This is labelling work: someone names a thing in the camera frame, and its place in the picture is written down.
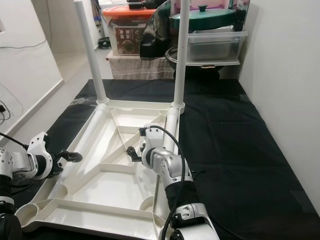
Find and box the white plastic table top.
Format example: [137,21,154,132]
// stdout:
[22,99,189,240]

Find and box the patterned cloth covered bench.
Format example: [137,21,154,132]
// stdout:
[105,49,174,82]

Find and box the black tablecloth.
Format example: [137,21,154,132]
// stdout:
[46,78,320,240]

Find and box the brown printed carton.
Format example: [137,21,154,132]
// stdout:
[113,24,144,56]

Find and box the shiny black plastic bag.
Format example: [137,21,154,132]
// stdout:
[139,0,182,59]

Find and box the clear plastic food container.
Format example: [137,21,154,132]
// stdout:
[181,29,249,67]

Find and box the clear bin with orange lid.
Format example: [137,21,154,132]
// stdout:
[101,4,159,58]

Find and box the small black appliance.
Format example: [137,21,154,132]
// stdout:
[127,0,147,10]

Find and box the green round pot lid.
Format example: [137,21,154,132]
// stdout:
[169,4,239,33]

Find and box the pink purple container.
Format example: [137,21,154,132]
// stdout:
[189,0,237,12]

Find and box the dark green tray with label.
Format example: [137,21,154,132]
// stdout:
[231,0,252,32]

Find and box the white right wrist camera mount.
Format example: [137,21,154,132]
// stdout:
[138,123,164,152]

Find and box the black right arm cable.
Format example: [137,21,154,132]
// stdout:
[150,124,187,240]

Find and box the thin black floor cable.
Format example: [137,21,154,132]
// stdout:
[0,42,49,51]
[0,96,14,127]

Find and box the black coiled hose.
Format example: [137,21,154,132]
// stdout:
[97,35,112,50]

